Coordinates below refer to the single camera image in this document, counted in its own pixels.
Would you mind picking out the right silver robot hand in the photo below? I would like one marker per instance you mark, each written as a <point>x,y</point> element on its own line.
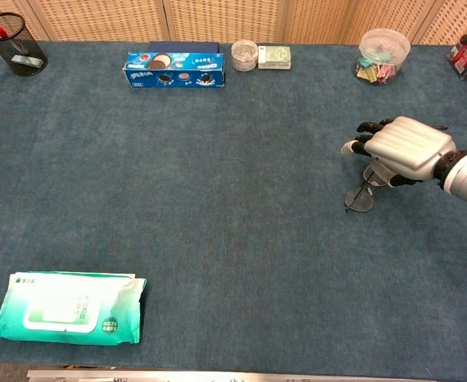
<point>404,147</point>

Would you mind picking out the thin wire-frame eyeglasses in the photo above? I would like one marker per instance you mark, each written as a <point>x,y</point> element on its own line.
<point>360,201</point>

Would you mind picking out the clear jar of binder clips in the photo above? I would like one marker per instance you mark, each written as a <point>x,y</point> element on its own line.
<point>382,51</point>

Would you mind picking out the pale green small box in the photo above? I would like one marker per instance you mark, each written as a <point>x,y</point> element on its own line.
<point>275,56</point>

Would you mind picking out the small clear jar of pins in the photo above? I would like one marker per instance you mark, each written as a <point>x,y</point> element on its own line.
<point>244,55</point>

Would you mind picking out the blue felt table cover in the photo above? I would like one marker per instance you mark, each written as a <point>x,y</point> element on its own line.
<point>217,238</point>

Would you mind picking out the wicker folding screen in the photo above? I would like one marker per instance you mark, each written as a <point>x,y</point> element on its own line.
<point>225,20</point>

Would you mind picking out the dark blue flat box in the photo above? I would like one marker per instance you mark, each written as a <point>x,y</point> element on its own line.
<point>185,47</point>

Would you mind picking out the blue Oreo cookie box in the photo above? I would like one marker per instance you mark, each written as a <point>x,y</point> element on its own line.
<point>173,73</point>

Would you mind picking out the green white wet wipes pack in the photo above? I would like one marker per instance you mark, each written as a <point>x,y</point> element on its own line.
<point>66,310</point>

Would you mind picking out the aluminium rail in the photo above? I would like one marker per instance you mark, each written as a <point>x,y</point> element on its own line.
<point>217,376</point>

